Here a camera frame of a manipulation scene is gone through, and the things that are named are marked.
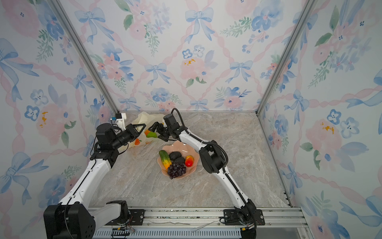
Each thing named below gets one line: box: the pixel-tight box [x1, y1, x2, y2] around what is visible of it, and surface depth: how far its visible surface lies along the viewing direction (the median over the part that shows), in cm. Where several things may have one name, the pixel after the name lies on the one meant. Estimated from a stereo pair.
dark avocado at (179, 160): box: [173, 156, 186, 164], surface depth 91 cm
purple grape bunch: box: [167, 162, 187, 180], surface depth 83 cm
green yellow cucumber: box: [159, 149, 173, 170], surface depth 90 cm
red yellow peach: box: [185, 155, 194, 168], surface depth 90 cm
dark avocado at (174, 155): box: [168, 151, 182, 161], surface depth 92 cm
